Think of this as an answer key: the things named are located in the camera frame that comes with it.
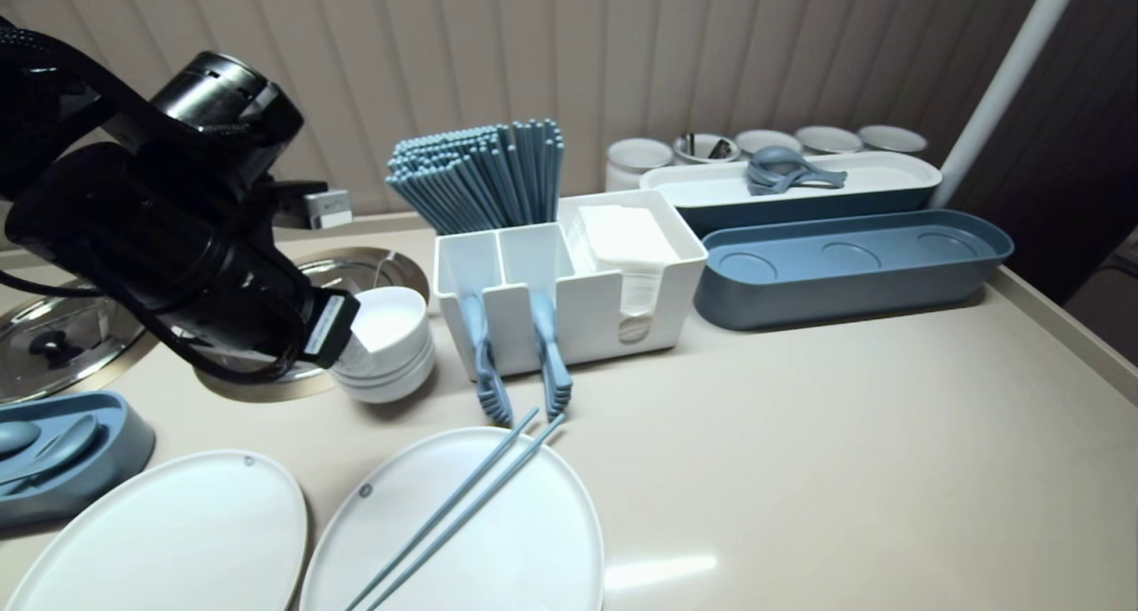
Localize white cutlery organizer box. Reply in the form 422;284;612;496
434;189;709;383

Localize blue tongs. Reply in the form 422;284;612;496
528;289;574;420
457;291;516;429

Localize stack of white napkins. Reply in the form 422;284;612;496
576;204;682;320

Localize bundle of blue chopsticks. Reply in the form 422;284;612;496
385;118;566;237

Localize white cup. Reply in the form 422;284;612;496
605;137;675;193
733;129;804;157
794;125;864;156
672;132;741;166
857;124;929;156

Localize white bowl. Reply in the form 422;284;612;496
336;286;431;370
336;355;437;406
331;337;436;390

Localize dark utensil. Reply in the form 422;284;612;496
681;133;733;161

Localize blue spoon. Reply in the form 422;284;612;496
747;145;847;185
745;173;832;197
0;420;43;460
0;414;100;496

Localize blue chopstick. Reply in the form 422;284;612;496
365;413;568;611
344;406;541;611

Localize white oval plate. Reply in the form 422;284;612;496
4;449;310;611
299;426;607;611

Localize long blue oval tray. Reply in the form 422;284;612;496
693;208;1015;333

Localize long white and blue tray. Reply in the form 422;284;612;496
639;150;942;239

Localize small blue spoon tray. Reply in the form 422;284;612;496
0;390;157;533

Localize white pole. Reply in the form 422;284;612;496
928;0;1087;210

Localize round steel lid black knob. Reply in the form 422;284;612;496
0;282;146;405

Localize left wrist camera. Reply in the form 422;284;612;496
267;180;354;230

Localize black cable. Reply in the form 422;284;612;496
138;313;308;386

